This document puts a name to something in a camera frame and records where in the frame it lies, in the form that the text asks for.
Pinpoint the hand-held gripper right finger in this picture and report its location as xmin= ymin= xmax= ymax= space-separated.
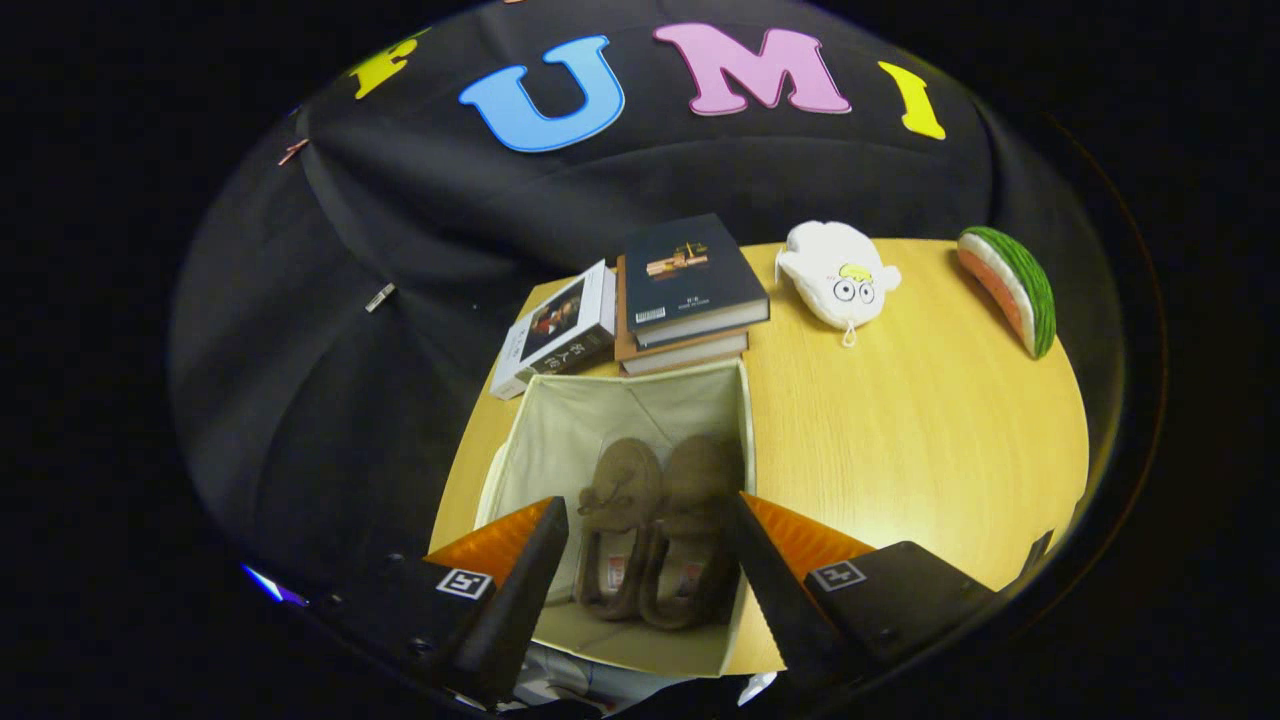
xmin=735 ymin=490 xmax=1001 ymax=691

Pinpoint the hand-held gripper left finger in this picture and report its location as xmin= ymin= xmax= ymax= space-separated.
xmin=305 ymin=495 xmax=571 ymax=706

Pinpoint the brown fuzzy shoe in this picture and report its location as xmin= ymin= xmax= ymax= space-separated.
xmin=577 ymin=437 xmax=664 ymax=621
xmin=640 ymin=432 xmax=746 ymax=631

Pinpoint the grey fabric storage box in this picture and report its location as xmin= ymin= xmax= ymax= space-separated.
xmin=473 ymin=358 xmax=758 ymax=679

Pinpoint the brown cover book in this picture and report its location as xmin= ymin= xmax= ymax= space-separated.
xmin=614 ymin=255 xmax=751 ymax=378

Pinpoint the white portrait cover book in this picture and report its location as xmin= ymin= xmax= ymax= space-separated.
xmin=490 ymin=260 xmax=618 ymax=401

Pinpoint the white plush toy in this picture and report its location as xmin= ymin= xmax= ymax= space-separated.
xmin=775 ymin=220 xmax=903 ymax=348

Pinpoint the dark cover book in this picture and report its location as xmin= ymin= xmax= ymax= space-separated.
xmin=622 ymin=213 xmax=771 ymax=351

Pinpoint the watermelon slice toy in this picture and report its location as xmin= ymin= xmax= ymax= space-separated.
xmin=957 ymin=226 xmax=1057 ymax=359

